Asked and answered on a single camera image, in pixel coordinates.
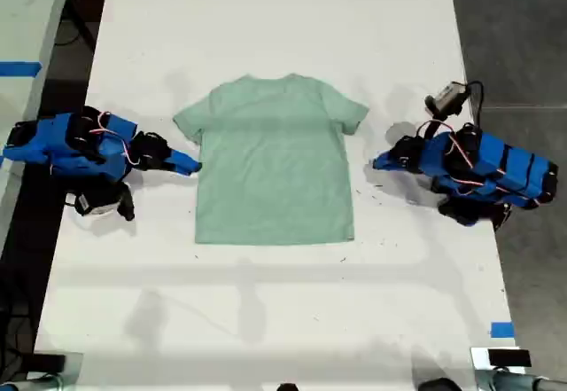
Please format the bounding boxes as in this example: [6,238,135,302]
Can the pale green T-shirt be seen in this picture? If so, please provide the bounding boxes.
[172,73,370,246]

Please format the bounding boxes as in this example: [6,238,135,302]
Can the long blue tape strip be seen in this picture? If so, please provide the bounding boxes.
[0,61,43,78]

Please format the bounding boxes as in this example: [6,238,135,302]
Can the white side table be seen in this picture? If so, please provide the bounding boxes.
[0,0,75,250]

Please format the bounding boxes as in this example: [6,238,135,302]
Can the short blue tape strip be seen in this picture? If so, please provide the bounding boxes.
[490,320,516,340]

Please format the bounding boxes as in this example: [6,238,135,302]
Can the black round object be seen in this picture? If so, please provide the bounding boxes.
[417,377,464,391]

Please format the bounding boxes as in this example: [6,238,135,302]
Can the small black box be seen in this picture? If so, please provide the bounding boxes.
[31,352,68,373]
[486,348,532,368]

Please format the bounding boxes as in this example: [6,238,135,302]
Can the metal table clamp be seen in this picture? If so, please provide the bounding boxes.
[0,350,85,391]
[470,346,567,391]

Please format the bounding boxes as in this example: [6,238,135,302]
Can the red and white wire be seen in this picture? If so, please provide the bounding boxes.
[89,110,139,167]
[416,120,510,186]

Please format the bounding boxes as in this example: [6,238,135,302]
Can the black camera stalk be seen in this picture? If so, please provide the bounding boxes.
[115,181,136,223]
[423,94,462,138]

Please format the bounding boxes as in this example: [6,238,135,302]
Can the black camera box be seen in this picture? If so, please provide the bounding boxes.
[73,185,123,218]
[431,81,467,111]

